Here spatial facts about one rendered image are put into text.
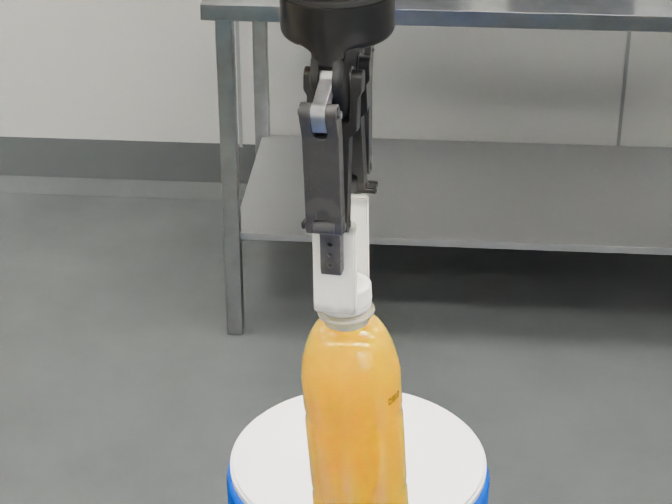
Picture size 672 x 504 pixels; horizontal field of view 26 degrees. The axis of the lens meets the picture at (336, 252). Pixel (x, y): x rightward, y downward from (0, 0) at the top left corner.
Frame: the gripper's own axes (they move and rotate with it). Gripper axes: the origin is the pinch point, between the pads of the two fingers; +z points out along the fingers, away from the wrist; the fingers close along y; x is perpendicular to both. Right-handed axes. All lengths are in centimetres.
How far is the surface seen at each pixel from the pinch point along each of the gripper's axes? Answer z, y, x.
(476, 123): 127, 317, 27
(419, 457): 45, 38, 0
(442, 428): 45, 44, -2
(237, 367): 149, 206, 72
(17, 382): 148, 188, 124
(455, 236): 121, 233, 22
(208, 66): 109, 306, 107
